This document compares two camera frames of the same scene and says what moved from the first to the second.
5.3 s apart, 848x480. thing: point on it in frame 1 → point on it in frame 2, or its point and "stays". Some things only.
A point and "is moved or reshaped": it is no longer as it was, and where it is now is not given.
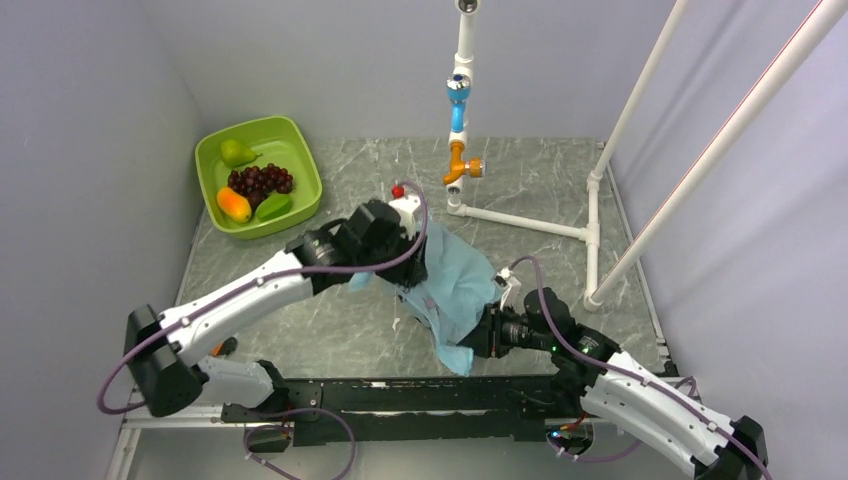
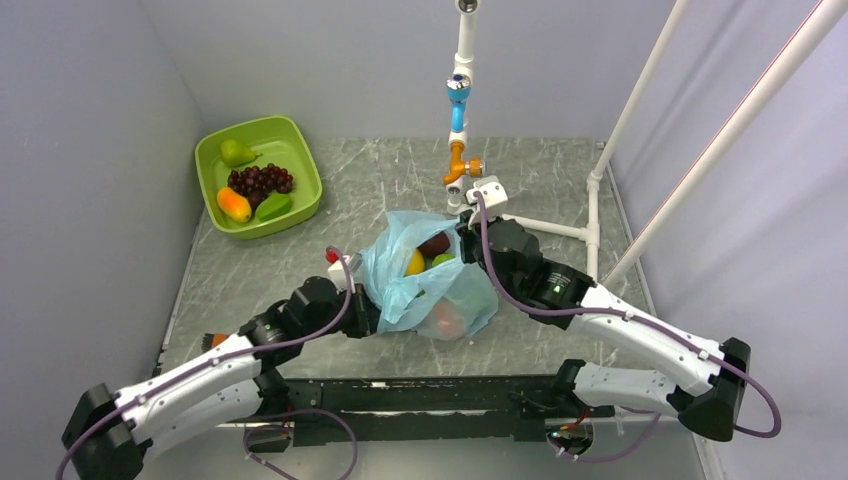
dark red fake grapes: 254,182 stays
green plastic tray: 257,176 stays
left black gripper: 410,272 → 366,314
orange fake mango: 233,205 stays
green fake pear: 235,154 stays
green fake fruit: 272,205 stays
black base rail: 361,410 stays
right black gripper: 486,338 → 467,235
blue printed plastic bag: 458,289 is moved or reshaped
